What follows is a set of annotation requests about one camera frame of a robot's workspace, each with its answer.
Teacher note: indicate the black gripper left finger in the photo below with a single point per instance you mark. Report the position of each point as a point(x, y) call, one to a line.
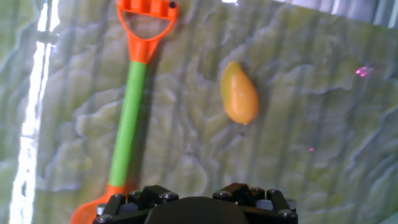
point(130, 202)

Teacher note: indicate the green marble pattern mat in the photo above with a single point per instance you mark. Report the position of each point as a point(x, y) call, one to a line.
point(311, 124)

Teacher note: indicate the yellow toy mango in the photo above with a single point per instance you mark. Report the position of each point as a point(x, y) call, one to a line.
point(239, 96)

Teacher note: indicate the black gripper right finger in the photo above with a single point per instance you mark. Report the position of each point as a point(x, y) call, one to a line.
point(270, 205)

